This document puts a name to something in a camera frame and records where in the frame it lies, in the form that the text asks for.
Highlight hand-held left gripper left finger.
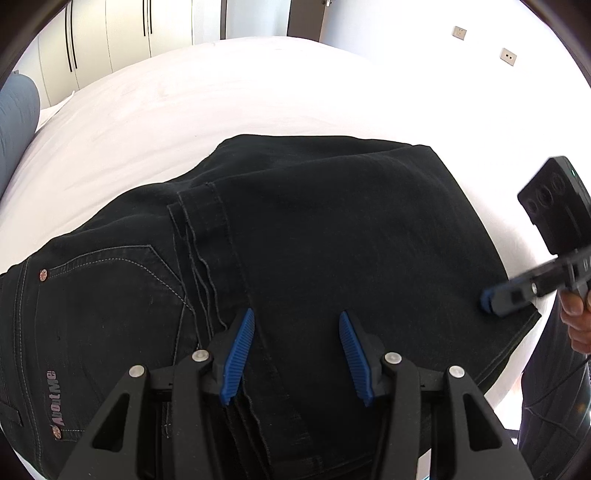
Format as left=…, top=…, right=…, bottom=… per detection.
left=58, top=308, right=256, bottom=480

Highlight bed with white sheet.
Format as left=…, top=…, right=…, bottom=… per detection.
left=0, top=36, right=591, bottom=480

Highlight dark brown door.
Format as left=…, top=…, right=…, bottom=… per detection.
left=221, top=0, right=334, bottom=43

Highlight blue folded duvet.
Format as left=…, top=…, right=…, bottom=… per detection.
left=0, top=74, right=41, bottom=197

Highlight black denim pants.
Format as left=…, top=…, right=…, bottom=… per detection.
left=0, top=134, right=542, bottom=480

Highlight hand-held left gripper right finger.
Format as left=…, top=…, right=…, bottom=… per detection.
left=338, top=311, right=534, bottom=480

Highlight white wardrobe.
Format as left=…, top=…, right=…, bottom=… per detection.
left=13, top=0, right=228, bottom=109

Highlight person's dark trouser leg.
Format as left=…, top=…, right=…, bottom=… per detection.
left=516, top=300, right=591, bottom=464

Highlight person's right hand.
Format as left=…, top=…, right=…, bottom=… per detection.
left=558, top=288, right=591, bottom=354

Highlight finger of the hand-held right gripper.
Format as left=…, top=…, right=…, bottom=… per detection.
left=478, top=255, right=574, bottom=318

